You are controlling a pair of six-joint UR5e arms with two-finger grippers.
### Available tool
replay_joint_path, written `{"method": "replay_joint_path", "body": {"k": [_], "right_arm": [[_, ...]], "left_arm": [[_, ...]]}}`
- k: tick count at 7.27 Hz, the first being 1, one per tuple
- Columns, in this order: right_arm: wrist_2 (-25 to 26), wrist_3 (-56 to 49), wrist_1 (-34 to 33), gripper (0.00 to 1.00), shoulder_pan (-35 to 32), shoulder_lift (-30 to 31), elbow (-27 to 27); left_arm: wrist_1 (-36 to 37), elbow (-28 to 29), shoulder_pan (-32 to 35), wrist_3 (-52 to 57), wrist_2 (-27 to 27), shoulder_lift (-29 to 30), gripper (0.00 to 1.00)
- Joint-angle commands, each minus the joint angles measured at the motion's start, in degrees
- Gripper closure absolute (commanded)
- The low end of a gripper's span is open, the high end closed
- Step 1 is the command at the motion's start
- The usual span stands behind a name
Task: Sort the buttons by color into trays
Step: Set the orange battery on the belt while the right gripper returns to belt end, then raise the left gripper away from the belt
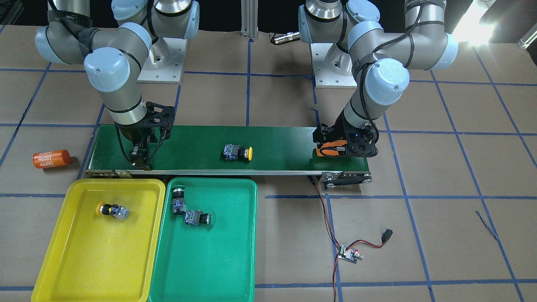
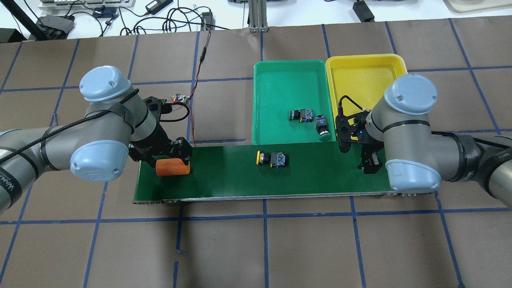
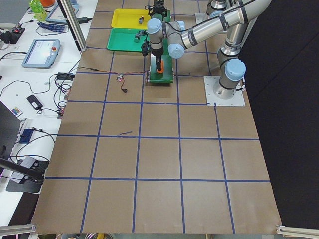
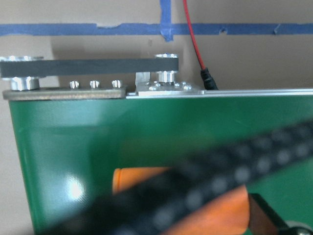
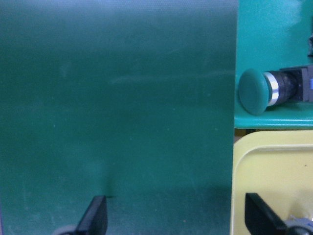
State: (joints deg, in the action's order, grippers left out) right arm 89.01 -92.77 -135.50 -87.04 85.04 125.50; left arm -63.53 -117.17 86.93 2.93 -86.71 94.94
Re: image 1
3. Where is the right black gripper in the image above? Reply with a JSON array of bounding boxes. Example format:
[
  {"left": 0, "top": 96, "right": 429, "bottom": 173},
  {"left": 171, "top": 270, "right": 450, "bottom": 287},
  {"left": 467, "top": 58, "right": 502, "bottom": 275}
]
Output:
[{"left": 123, "top": 125, "right": 162, "bottom": 168}]

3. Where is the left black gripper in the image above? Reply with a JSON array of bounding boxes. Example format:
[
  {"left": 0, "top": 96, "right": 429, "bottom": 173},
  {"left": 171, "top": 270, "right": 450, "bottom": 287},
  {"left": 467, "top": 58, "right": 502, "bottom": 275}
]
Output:
[{"left": 313, "top": 113, "right": 378, "bottom": 157}]

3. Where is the plain orange cylinder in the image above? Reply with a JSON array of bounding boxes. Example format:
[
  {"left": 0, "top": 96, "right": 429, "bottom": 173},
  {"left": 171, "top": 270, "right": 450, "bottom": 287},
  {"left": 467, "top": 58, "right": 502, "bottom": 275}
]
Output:
[{"left": 315, "top": 140, "right": 347, "bottom": 157}]

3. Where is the green push button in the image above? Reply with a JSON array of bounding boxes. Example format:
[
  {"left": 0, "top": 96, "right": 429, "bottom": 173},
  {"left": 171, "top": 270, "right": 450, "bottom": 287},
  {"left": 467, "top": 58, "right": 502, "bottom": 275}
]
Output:
[
  {"left": 184, "top": 210, "right": 212, "bottom": 226},
  {"left": 172, "top": 187, "right": 187, "bottom": 216}
]

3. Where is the yellow push button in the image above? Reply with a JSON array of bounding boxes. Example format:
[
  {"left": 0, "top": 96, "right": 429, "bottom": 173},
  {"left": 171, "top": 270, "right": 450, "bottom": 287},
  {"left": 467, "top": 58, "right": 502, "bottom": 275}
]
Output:
[
  {"left": 222, "top": 143, "right": 253, "bottom": 162},
  {"left": 96, "top": 202, "right": 129, "bottom": 220}
]

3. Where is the orange cylinder marked 4680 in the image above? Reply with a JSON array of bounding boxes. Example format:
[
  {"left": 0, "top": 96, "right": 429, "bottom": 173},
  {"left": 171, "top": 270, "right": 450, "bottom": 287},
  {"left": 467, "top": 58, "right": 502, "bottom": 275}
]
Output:
[{"left": 32, "top": 149, "right": 71, "bottom": 169}]

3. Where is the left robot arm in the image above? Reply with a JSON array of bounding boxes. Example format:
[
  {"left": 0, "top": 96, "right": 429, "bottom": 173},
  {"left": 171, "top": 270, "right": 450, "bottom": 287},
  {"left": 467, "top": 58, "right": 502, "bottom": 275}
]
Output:
[{"left": 298, "top": 0, "right": 458, "bottom": 157}]

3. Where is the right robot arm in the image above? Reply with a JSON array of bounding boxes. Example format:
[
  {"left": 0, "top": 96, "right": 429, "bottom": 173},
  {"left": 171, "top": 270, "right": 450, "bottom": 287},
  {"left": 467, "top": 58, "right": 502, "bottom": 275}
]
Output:
[{"left": 35, "top": 0, "right": 200, "bottom": 170}]

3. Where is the green conveyor belt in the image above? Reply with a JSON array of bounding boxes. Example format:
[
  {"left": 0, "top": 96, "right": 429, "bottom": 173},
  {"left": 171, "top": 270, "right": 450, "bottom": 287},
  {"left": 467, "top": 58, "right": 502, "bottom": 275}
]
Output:
[{"left": 86, "top": 125, "right": 372, "bottom": 187}]

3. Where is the black barrel connector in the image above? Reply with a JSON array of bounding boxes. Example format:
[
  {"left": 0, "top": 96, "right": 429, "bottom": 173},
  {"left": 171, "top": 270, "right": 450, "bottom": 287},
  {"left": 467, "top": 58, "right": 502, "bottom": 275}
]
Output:
[{"left": 381, "top": 228, "right": 393, "bottom": 245}]

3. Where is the small green circuit board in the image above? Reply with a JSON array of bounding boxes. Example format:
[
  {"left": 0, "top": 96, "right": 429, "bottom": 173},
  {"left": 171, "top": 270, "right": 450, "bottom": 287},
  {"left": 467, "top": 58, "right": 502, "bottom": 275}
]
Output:
[{"left": 337, "top": 245, "right": 364, "bottom": 264}]

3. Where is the yellow plastic tray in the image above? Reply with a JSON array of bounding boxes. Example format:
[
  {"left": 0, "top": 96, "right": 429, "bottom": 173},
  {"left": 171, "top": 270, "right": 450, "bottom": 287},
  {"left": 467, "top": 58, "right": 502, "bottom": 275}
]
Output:
[{"left": 31, "top": 179, "right": 166, "bottom": 302}]

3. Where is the green plastic tray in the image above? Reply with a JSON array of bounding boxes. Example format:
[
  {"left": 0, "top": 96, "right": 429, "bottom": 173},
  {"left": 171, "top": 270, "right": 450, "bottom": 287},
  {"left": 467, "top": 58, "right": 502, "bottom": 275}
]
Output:
[{"left": 148, "top": 177, "right": 258, "bottom": 302}]

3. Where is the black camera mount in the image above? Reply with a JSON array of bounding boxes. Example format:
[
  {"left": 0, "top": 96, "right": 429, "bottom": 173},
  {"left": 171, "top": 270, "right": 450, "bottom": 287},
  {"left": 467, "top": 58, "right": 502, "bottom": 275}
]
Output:
[{"left": 143, "top": 102, "right": 175, "bottom": 143}]

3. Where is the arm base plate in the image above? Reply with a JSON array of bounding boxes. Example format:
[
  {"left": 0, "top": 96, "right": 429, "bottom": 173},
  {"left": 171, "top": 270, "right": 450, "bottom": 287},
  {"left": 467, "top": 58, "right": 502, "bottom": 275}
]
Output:
[
  {"left": 310, "top": 43, "right": 357, "bottom": 89},
  {"left": 138, "top": 37, "right": 188, "bottom": 84}
]

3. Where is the red black wire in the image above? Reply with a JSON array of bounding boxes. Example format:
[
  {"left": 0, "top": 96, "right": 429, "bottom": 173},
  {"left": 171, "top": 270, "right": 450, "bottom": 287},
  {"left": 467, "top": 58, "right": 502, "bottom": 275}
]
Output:
[{"left": 308, "top": 175, "right": 386, "bottom": 302}]

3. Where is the aluminium profile post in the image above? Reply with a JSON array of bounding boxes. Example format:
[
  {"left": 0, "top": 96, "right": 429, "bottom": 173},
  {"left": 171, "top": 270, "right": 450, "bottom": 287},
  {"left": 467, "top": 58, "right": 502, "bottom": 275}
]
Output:
[{"left": 240, "top": 0, "right": 258, "bottom": 40}]

